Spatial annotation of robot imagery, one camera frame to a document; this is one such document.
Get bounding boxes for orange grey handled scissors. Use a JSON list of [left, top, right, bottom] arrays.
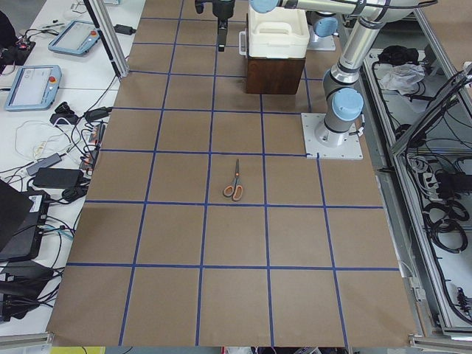
[[223, 159, 243, 202]]

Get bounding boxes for white drawer handle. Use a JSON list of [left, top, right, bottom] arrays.
[[238, 30, 247, 57]]

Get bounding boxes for blue teach pendant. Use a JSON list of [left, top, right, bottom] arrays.
[[48, 20, 100, 56], [4, 65, 62, 112]]

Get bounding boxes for black power adapter brick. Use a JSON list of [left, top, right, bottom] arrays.
[[32, 167, 83, 189]]

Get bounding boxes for blue teach pendant far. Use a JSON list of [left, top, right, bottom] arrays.
[[48, 20, 100, 56]]

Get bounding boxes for crumpled white cloth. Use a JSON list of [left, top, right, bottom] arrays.
[[379, 64, 425, 95]]

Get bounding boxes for aluminium frame post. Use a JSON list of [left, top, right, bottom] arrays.
[[83, 0, 129, 80]]

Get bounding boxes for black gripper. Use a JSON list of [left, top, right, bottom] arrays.
[[212, 0, 235, 52]]

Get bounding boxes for white plastic tray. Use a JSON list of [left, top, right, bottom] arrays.
[[247, 6, 310, 59]]

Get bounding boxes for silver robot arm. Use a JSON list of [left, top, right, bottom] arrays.
[[238, 7, 339, 58], [249, 0, 436, 148]]

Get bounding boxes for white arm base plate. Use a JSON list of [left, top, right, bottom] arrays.
[[307, 28, 336, 52], [301, 113, 363, 160]]

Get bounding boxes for blue teach pendant near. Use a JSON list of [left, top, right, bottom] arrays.
[[4, 65, 62, 112]]

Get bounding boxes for black small power adapter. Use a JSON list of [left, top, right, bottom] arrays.
[[114, 24, 136, 35]]

